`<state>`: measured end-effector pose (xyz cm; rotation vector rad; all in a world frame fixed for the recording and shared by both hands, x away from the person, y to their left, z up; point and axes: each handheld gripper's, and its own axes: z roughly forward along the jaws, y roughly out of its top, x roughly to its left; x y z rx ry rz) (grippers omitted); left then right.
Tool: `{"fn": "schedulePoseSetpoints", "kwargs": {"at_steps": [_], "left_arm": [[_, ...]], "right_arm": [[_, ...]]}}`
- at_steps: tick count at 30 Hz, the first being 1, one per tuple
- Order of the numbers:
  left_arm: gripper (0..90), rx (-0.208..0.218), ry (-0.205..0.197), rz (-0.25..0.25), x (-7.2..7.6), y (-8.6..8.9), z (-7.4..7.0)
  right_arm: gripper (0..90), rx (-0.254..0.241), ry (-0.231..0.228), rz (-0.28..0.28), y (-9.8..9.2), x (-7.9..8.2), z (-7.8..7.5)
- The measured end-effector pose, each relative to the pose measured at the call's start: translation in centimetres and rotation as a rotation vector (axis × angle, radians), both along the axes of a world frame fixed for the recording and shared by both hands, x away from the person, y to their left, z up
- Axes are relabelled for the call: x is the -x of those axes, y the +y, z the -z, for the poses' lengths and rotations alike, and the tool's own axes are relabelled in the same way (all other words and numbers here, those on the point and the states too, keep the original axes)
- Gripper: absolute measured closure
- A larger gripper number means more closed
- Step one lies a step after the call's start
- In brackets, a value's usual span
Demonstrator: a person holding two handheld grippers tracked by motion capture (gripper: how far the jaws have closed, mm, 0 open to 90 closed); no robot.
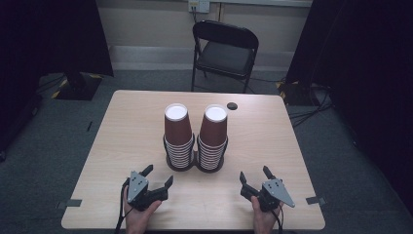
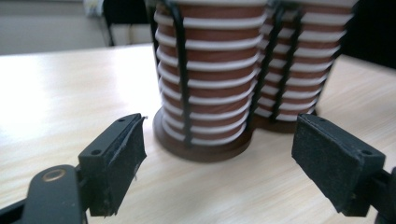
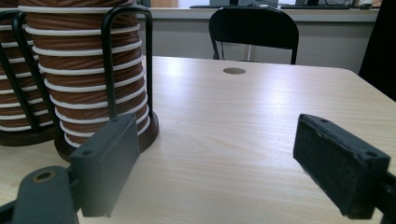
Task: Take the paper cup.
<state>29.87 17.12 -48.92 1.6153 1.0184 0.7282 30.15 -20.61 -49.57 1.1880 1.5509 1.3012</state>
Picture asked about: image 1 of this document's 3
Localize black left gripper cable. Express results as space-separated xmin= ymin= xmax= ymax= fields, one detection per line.
xmin=114 ymin=177 xmax=131 ymax=234

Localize black wire cup holder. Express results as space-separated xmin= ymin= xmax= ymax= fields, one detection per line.
xmin=162 ymin=133 xmax=229 ymax=174

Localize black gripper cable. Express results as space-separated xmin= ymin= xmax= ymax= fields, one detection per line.
xmin=271 ymin=204 xmax=285 ymax=234
xmin=114 ymin=177 xmax=131 ymax=234

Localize black folding chair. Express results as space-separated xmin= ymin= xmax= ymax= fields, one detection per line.
xmin=190 ymin=19 xmax=260 ymax=95

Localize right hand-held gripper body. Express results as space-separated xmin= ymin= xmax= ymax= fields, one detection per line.
xmin=240 ymin=178 xmax=296 ymax=213

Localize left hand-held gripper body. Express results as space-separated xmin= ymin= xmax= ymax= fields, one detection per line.
xmin=126 ymin=170 xmax=169 ymax=213

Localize black stand base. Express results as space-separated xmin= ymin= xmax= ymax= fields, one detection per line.
xmin=277 ymin=81 xmax=314 ymax=106
xmin=52 ymin=71 xmax=103 ymax=101

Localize person's left hand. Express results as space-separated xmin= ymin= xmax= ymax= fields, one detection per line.
xmin=122 ymin=190 xmax=163 ymax=234

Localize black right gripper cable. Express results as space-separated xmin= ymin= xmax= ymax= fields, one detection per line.
xmin=271 ymin=204 xmax=285 ymax=234

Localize person's right hand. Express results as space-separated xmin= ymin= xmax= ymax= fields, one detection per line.
xmin=250 ymin=195 xmax=284 ymax=234

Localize black curtain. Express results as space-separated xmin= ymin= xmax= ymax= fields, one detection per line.
xmin=285 ymin=0 xmax=413 ymax=213
xmin=0 ymin=0 xmax=115 ymax=157

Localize white wall socket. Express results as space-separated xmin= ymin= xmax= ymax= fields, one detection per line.
xmin=188 ymin=0 xmax=211 ymax=14

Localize stack of brown paper cups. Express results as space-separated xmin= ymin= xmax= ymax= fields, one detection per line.
xmin=197 ymin=103 xmax=229 ymax=172
xmin=163 ymin=102 xmax=196 ymax=170

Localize black floor cables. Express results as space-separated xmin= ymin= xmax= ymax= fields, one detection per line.
xmin=287 ymin=83 xmax=335 ymax=129

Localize grey tape strip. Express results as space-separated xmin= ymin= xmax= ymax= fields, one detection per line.
xmin=305 ymin=195 xmax=327 ymax=206
xmin=56 ymin=198 xmax=83 ymax=210

